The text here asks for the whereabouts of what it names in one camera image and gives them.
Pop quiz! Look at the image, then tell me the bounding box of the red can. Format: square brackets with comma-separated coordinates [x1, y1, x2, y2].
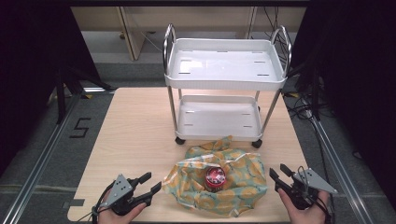
[204, 166, 227, 192]

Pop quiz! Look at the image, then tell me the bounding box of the aluminium floor rail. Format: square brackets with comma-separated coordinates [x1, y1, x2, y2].
[1, 87, 118, 224]
[306, 110, 376, 224]

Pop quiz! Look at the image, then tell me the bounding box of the white two-tier cart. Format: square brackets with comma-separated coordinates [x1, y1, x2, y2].
[163, 23, 293, 149]

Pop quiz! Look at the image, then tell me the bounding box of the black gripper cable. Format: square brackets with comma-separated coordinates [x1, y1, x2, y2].
[76, 181, 117, 224]
[296, 165, 334, 224]

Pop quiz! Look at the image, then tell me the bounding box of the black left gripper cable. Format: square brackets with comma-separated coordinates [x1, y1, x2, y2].
[76, 181, 117, 224]

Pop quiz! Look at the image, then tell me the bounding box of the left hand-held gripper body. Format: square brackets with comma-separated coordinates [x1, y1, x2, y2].
[99, 173, 148, 217]

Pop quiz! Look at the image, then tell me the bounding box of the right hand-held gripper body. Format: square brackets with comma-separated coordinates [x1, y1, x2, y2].
[282, 168, 339, 211]

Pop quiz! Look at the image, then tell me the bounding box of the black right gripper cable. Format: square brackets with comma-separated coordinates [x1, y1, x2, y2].
[296, 165, 334, 224]

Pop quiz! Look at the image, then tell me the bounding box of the person's right hand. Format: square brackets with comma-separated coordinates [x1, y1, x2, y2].
[277, 188, 332, 224]

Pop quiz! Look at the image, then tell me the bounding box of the bundle of black floor cables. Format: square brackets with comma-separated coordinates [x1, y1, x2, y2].
[262, 7, 316, 121]

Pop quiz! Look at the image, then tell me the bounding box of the person's left hand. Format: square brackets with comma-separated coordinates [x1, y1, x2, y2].
[98, 189, 148, 224]

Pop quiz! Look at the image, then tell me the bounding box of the black curtain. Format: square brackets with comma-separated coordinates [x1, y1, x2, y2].
[0, 0, 101, 176]
[291, 0, 396, 208]

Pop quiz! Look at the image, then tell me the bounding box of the green orange patterned bag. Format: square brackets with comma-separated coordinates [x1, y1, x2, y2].
[162, 134, 269, 218]

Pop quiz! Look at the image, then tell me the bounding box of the beige wooden furniture panel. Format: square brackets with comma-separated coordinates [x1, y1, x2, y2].
[116, 7, 148, 62]

